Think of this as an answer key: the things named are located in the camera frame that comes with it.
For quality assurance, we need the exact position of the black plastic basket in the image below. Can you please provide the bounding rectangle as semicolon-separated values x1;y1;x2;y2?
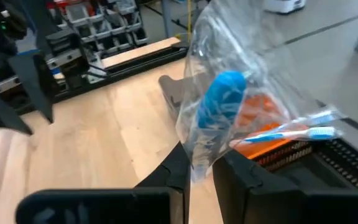
253;136;358;191

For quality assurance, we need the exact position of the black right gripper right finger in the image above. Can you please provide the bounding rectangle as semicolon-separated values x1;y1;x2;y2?
212;149;358;224

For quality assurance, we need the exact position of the black table frame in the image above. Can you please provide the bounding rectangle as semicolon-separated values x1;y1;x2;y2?
51;40;190;105

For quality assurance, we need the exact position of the blue toothbrush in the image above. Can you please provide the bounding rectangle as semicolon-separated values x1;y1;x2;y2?
175;0;291;184
278;105;347;130
230;126;344;147

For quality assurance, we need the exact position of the white floor object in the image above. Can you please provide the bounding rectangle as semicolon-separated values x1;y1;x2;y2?
262;0;307;15

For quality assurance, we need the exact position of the yellow hanging cable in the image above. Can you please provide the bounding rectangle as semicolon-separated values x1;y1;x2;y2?
186;0;193;41

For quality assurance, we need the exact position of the orange plastic basket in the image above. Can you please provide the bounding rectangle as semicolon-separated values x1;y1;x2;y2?
228;93;310;160

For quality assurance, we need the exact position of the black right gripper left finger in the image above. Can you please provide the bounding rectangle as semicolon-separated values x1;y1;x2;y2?
16;142;192;224

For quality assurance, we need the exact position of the storage shelf with bins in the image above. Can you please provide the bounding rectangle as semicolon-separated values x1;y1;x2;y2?
47;0;150;60

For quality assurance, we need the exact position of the blue-grey post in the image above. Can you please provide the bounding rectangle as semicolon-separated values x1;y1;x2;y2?
161;0;174;38

